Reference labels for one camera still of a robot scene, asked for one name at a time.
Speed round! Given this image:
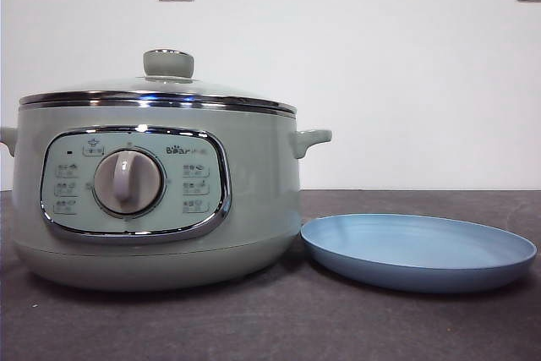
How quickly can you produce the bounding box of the blue round plate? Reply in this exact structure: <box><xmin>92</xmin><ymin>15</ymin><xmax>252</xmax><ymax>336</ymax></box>
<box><xmin>300</xmin><ymin>213</ymin><xmax>538</xmax><ymax>294</ymax></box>

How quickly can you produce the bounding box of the glass lid with green knob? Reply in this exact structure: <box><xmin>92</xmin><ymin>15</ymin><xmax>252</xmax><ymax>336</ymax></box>
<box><xmin>19</xmin><ymin>48</ymin><xmax>295</xmax><ymax>117</ymax></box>

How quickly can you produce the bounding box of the pale green electric steamer pot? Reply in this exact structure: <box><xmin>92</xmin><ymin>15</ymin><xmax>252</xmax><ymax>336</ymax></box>
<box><xmin>0</xmin><ymin>103</ymin><xmax>333</xmax><ymax>293</ymax></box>

